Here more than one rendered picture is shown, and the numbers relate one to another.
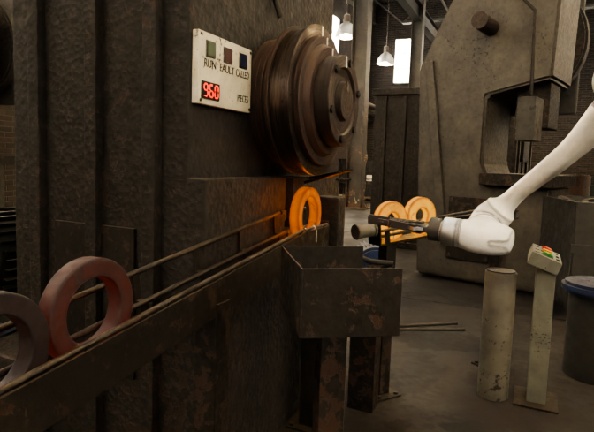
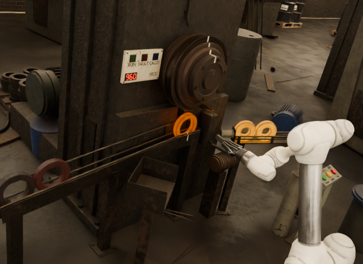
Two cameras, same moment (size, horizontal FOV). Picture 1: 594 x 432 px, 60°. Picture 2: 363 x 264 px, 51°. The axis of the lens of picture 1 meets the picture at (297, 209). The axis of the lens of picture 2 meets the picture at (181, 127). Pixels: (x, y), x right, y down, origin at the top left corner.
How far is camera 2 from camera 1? 1.18 m
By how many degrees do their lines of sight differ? 26
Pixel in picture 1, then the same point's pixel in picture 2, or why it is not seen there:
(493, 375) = (279, 223)
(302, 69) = (183, 66)
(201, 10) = (130, 39)
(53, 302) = (37, 175)
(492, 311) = (287, 193)
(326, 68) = (197, 66)
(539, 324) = not seen: hidden behind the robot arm
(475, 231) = (254, 165)
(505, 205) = (281, 154)
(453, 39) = not seen: outside the picture
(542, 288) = not seen: hidden behind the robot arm
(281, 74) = (172, 67)
